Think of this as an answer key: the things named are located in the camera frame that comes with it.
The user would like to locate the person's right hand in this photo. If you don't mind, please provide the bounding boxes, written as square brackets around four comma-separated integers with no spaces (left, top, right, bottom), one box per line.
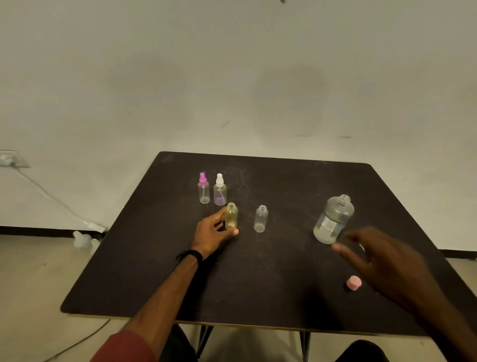
[331,226,443,312]

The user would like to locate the person's left hand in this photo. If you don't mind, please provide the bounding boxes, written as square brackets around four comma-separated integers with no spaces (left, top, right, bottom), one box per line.
[190,207,239,261]

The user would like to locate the small yellow bottle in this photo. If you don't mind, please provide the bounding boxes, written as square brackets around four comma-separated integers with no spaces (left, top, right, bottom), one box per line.
[225,202,239,231]

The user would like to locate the large clear plastic bottle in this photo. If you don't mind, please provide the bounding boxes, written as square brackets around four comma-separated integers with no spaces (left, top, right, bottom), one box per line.
[313,194,355,245]

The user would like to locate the person's left forearm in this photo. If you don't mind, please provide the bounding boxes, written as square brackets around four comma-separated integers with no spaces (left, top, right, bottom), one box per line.
[123,257,198,359]

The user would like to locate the person's right leg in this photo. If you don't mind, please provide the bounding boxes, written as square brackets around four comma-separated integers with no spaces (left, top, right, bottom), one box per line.
[335,339,390,362]

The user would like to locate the black wristband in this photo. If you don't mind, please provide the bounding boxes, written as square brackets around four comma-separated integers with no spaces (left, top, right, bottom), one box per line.
[175,249,204,266]

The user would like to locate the black table leg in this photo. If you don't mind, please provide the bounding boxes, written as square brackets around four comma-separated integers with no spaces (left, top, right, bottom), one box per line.
[299,331,312,362]
[195,325,215,359]

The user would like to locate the white plastic floor object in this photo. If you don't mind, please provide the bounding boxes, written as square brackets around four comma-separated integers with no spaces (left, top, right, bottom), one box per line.
[73,230,101,256]

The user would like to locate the white power cable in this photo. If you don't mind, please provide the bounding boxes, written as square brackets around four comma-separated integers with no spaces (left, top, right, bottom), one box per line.
[14,167,92,226]

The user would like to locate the grey floor cable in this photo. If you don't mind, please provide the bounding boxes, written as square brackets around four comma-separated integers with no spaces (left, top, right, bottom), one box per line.
[43,319,111,362]

